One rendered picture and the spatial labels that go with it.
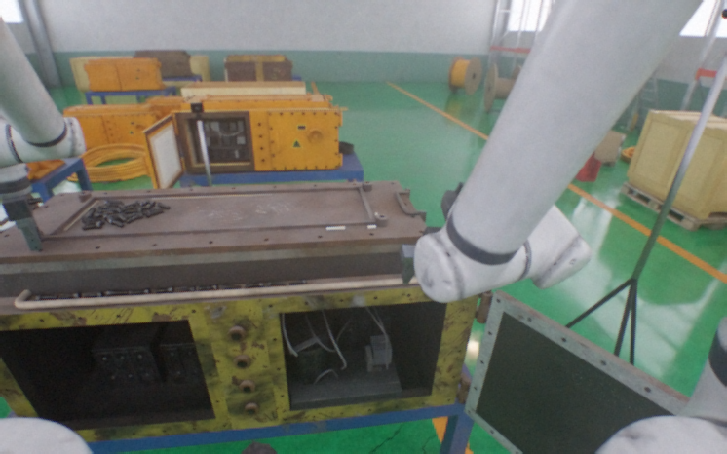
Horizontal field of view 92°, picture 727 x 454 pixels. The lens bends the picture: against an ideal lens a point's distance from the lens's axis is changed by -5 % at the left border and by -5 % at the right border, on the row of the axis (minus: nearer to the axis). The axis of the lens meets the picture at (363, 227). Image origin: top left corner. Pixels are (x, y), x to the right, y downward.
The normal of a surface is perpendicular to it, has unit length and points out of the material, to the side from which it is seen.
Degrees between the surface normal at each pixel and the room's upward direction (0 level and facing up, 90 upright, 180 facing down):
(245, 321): 90
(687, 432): 7
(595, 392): 90
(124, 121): 90
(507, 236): 109
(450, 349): 90
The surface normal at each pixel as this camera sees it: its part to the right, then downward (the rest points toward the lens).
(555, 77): -0.80, 0.33
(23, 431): 0.11, -0.95
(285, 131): 0.16, 0.47
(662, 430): -0.11, -0.91
